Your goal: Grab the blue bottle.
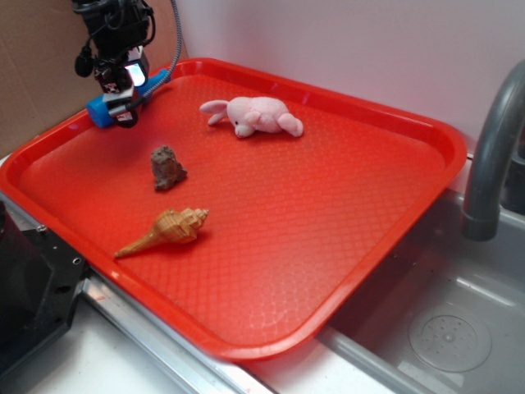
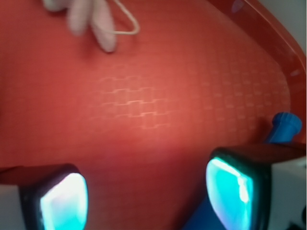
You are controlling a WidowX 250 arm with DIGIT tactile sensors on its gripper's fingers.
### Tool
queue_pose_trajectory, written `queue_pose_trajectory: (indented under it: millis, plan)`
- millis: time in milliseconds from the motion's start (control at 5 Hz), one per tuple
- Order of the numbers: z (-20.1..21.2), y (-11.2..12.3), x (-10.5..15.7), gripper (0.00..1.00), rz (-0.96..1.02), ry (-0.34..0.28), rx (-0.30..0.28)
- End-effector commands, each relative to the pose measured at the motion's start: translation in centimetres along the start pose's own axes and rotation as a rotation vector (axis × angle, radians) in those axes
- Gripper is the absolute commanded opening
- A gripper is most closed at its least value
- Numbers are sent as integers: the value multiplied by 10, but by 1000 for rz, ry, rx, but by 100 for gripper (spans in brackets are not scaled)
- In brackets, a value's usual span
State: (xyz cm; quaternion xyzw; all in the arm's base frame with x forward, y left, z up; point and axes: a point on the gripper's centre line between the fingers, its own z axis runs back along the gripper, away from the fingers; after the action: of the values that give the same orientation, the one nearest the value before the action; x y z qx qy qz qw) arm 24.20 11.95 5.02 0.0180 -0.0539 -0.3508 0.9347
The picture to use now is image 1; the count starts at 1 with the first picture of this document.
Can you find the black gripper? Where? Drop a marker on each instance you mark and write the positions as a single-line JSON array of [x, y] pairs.
[[114, 28]]

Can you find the blue plastic bottle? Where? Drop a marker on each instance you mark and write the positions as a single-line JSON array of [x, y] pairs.
[[97, 109]]

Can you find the brown cardboard sheet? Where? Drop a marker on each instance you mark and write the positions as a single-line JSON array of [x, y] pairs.
[[40, 41]]

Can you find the brown rock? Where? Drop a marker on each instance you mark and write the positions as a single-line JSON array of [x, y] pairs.
[[166, 169]]

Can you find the pink plush bunny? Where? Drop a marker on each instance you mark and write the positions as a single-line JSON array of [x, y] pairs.
[[248, 115]]

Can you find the orange conch seashell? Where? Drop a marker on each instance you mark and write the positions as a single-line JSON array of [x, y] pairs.
[[170, 227]]

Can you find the red plastic tray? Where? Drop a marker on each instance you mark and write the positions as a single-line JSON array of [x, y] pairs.
[[295, 224]]

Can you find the grey faucet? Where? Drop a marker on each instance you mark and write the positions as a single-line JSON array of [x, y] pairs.
[[496, 177]]

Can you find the grey sink basin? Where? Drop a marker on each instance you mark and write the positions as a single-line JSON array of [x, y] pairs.
[[440, 313]]

